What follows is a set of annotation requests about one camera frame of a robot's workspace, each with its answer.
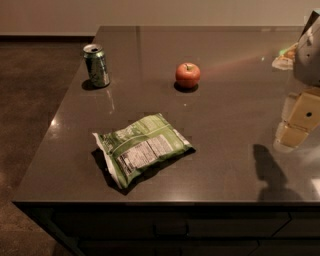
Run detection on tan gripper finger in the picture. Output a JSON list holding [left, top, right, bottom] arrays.
[[273, 87, 320, 153]]

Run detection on red apple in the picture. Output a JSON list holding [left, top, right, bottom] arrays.
[[175, 62, 201, 89]]

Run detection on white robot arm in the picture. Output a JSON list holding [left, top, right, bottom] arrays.
[[272, 9, 320, 152]]

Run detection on green jalapeno chip bag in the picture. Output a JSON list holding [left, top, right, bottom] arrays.
[[93, 113, 194, 189]]

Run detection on snack package at table edge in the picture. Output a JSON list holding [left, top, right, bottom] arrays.
[[272, 43, 298, 70]]

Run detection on green soda can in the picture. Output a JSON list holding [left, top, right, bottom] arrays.
[[83, 44, 110, 88]]

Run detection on dark counter cabinet drawers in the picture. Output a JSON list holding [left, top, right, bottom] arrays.
[[16, 202, 320, 256]]

